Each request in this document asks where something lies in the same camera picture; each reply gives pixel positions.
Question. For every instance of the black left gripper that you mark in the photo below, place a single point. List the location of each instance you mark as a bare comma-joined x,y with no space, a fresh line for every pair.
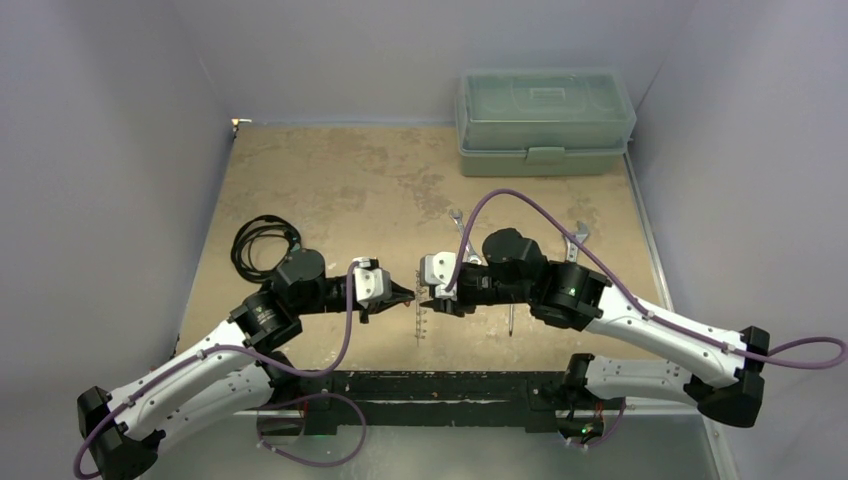
399,293

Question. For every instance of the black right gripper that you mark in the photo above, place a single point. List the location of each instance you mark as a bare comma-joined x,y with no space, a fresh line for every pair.
463,305

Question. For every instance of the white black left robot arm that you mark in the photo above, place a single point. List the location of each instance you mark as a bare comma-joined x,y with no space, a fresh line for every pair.
233,367

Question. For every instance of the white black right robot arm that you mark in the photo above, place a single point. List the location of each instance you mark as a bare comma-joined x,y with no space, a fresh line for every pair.
717,371

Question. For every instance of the small silver open-end wrench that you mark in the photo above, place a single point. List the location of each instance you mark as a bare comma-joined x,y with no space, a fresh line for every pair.
470,254

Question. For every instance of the green translucent plastic toolbox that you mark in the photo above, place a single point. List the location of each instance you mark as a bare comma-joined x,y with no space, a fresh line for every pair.
542,122

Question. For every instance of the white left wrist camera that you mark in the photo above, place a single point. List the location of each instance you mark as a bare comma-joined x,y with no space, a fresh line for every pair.
371,282

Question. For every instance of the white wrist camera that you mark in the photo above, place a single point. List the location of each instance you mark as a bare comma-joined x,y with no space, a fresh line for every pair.
435,272
371,282

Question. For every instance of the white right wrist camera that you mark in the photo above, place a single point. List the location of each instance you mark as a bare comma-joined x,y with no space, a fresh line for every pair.
435,272

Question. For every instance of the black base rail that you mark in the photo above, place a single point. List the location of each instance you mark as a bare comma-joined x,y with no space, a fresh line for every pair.
534,401

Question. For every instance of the adjustable wrench red handle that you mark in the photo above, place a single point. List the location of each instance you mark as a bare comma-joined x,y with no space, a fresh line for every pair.
581,234

